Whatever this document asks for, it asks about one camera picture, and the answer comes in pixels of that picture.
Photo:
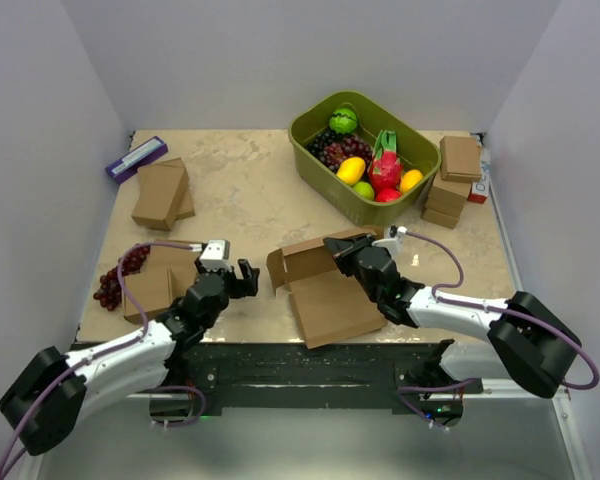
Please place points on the olive green plastic basket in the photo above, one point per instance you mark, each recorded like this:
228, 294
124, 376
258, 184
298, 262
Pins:
414, 150

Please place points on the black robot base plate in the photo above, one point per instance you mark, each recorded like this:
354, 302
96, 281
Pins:
291, 376

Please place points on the green black striped fruit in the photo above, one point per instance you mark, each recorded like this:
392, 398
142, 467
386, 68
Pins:
343, 121

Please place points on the pink dragon fruit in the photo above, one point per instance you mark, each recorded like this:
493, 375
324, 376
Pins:
385, 170

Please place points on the red white small carton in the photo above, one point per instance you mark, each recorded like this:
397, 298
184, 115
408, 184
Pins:
480, 189

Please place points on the lower cardboard boxes right stack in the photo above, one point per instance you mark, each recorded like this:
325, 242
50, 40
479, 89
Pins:
445, 202

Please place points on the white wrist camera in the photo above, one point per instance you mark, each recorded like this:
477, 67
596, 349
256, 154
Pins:
215, 256
392, 239

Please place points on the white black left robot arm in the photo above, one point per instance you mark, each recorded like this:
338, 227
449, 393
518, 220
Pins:
56, 391

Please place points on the dark purple grape bunch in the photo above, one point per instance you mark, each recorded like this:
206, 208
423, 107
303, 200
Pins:
320, 142

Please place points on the brown cardboard box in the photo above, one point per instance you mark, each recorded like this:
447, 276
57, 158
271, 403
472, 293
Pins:
328, 307

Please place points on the red grape bunch in basket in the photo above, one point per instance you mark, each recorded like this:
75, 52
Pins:
340, 150

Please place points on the red grape bunch on table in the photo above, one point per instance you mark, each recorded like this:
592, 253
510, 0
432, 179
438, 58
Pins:
109, 294

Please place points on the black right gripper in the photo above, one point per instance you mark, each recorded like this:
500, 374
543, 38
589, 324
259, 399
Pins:
344, 250

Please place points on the orange yellow fruit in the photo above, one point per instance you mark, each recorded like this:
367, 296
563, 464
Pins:
409, 180

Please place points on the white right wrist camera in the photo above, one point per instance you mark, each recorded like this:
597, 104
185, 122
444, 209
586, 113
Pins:
392, 239

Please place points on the purple white flat box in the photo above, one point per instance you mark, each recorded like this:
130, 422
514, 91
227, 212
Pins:
128, 165

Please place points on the folded cardboard box lower left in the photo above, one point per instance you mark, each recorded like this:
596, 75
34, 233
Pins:
167, 274

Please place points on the cardboard box under upper left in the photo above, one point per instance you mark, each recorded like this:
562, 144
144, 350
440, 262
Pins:
186, 207

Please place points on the top cardboard box right stack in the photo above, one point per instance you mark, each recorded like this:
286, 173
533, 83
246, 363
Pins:
460, 159

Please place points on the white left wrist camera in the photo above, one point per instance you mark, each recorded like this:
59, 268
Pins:
215, 256

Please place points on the green lime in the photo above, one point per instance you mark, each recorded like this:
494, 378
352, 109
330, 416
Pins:
365, 190

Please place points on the red apple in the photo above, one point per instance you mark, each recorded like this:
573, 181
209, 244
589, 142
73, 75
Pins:
388, 195

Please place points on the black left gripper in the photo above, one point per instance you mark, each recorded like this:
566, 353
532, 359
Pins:
249, 274

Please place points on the yellow mango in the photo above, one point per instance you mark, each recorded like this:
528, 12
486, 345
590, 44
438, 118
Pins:
351, 170

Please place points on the folded cardboard box upper left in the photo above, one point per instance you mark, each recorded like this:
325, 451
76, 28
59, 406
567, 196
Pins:
159, 198

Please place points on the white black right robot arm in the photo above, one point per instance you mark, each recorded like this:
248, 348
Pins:
518, 338

